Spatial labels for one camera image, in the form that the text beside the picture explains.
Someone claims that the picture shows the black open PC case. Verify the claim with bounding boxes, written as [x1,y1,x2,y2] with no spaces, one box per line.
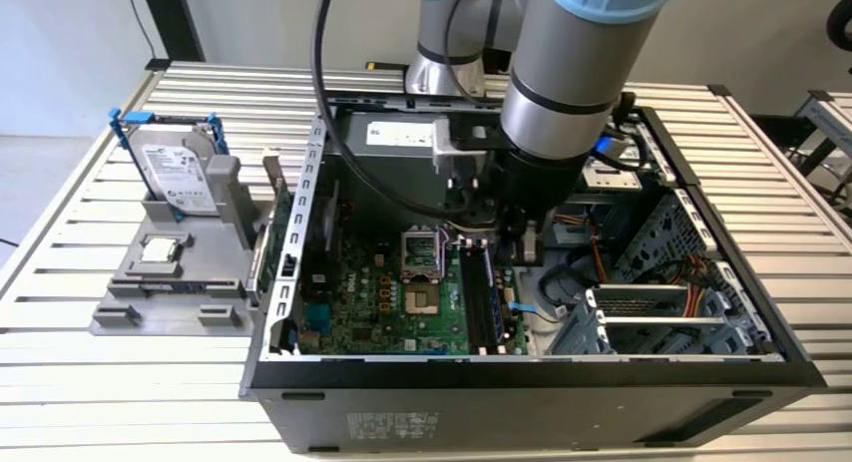
[237,85,826,453]

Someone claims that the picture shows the black curved hose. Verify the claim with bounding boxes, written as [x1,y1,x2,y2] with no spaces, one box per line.
[822,0,852,49]

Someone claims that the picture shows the hard disk with blue carrier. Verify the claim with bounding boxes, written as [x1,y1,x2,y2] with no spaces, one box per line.
[105,110,232,227]

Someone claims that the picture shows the green graphics card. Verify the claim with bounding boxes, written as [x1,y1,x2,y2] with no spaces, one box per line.
[242,150,294,308]

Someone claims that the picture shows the aluminium frame table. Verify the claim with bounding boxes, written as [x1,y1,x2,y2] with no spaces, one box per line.
[788,88,852,219]

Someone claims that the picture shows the orange power wire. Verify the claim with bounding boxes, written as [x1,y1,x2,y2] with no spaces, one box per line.
[554,207,610,286]

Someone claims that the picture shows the orange yellow red wire bundle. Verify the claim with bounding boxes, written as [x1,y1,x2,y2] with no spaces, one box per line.
[677,253,712,319]

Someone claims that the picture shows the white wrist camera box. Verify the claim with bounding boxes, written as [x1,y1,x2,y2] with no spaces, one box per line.
[429,117,494,175]

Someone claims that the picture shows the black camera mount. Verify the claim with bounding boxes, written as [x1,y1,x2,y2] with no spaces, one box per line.
[449,124,510,153]

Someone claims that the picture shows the CPU socket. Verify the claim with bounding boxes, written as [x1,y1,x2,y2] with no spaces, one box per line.
[401,279,445,317]

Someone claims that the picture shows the grey ribbon cable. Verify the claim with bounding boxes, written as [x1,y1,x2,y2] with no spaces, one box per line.
[441,217,500,233]

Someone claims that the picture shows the silver disk bay cage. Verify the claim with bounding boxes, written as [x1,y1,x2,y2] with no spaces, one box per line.
[550,261,777,356]

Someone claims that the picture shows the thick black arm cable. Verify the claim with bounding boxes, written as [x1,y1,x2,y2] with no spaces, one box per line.
[309,0,497,224]

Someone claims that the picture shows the metal socket cover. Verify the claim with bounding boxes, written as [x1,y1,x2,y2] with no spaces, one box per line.
[397,225,445,279]

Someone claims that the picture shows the black upright post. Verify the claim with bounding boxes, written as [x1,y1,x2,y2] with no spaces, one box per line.
[136,0,206,64]

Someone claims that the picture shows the silver CPU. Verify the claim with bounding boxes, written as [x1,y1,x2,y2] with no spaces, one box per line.
[136,238,181,264]

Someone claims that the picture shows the tall metal drive bay cage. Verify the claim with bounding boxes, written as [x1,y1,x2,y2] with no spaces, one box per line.
[544,107,666,246]

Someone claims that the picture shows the grey parts rack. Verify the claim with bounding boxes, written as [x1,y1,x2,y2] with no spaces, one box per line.
[89,155,281,339]

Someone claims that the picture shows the black RAM slot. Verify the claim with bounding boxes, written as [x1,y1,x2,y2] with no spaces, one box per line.
[484,237,508,354]
[476,237,497,354]
[468,237,486,354]
[458,237,478,354]

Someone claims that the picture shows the grey power supply unit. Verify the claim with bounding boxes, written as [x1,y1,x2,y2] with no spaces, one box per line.
[329,110,453,233]

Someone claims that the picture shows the green motherboard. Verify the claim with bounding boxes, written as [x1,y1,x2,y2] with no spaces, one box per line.
[296,230,533,356]

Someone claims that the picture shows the black looped cable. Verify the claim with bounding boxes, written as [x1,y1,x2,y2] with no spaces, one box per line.
[536,261,593,328]

